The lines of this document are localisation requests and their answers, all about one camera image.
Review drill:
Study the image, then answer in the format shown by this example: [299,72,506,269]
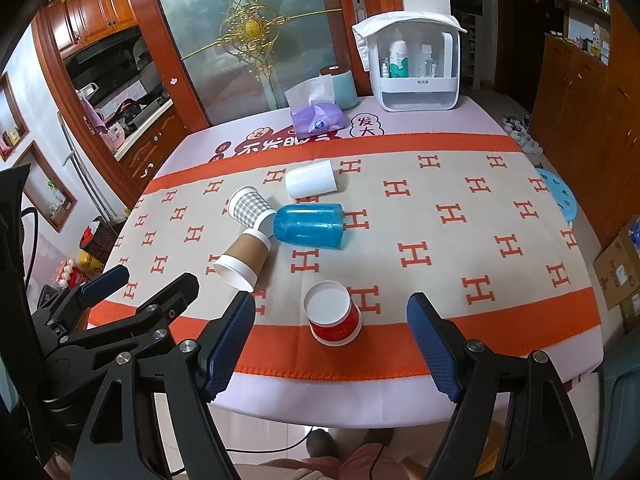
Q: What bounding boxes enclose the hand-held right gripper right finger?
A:
[406,292,597,480]

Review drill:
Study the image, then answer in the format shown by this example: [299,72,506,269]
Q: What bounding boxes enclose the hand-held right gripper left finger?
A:
[70,291,257,480]

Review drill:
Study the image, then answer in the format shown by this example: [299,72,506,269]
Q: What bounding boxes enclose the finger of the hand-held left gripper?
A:
[59,273,200,361]
[30,265,131,335]

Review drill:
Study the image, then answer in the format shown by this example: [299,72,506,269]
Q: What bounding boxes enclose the red paper cup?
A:
[304,280,363,347]

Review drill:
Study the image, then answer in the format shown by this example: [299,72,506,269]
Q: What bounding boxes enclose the brown paper cup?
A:
[212,228,272,292]

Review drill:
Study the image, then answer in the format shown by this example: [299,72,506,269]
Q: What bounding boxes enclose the grey checked paper cup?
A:
[227,186,277,233]

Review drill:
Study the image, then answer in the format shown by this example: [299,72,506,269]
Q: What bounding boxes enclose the blue plastic cup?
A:
[272,203,346,250]

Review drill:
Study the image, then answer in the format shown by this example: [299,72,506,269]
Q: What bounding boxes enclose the white cup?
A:
[285,159,335,198]

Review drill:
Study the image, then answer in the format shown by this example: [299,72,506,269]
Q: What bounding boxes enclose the egg carton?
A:
[54,257,88,289]

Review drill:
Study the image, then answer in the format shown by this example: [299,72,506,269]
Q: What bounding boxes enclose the dark woven basket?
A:
[80,216,119,264]

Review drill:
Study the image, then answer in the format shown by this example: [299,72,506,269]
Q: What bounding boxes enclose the orange patterned table runner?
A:
[87,132,602,377]

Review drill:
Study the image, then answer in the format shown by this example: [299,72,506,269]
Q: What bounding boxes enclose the person's legs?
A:
[235,429,426,480]

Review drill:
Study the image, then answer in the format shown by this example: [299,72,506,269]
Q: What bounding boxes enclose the pink kitchen appliance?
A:
[100,125,128,155]

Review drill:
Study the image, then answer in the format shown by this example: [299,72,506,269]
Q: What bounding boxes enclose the blue plastic stool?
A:
[535,167,578,223]

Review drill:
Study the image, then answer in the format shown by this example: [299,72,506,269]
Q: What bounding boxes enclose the cardboard box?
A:
[592,215,640,311]

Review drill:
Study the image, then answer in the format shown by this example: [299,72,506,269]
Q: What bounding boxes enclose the pink printed tablecloth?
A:
[87,94,607,430]

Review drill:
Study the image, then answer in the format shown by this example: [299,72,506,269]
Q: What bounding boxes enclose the purple tissue pack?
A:
[285,79,349,136]

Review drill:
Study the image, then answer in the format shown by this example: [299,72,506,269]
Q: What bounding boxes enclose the white storage organizer box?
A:
[351,11,468,112]

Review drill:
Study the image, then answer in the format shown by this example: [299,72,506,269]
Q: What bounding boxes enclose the glass sliding door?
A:
[120,0,405,128]

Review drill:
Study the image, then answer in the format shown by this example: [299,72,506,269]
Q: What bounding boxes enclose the teal round canister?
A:
[320,66,358,109]

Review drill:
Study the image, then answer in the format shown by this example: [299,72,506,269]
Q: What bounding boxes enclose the gold door ornament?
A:
[182,0,337,82]

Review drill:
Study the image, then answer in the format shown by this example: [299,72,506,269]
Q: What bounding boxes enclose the white bottle teal label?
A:
[389,40,410,79]

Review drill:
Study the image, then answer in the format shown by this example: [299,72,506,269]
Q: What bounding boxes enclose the black cable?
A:
[170,425,331,478]

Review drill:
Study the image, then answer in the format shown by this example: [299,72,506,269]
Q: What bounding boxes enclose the wooden kitchen wall cabinet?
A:
[47,0,139,54]

